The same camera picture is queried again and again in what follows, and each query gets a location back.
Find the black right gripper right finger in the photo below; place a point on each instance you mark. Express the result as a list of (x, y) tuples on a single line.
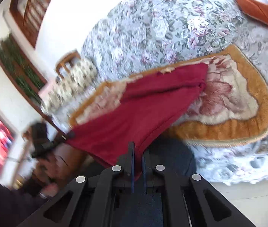
[(188, 201)]

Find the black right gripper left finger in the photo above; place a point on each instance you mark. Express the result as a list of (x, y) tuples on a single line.
[(88, 201)]

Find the dark red long-sleeve shirt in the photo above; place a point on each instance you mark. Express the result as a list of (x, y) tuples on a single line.
[(148, 107)]

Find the person's left hand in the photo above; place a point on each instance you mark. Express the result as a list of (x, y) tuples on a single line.
[(59, 168)]

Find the cream dotted pillow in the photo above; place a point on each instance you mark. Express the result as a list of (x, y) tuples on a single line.
[(81, 76)]

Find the wooden chair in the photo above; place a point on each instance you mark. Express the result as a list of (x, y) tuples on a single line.
[(66, 63)]

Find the orange plush floral blanket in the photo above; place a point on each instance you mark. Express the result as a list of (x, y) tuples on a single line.
[(107, 101)]

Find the floral bed sheet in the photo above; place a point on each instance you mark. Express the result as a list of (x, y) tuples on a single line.
[(243, 115)]

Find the floral grey quilt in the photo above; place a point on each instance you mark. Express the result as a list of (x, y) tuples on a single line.
[(138, 35)]

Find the orange corduroy cushion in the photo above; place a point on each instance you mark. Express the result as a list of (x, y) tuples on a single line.
[(254, 9)]

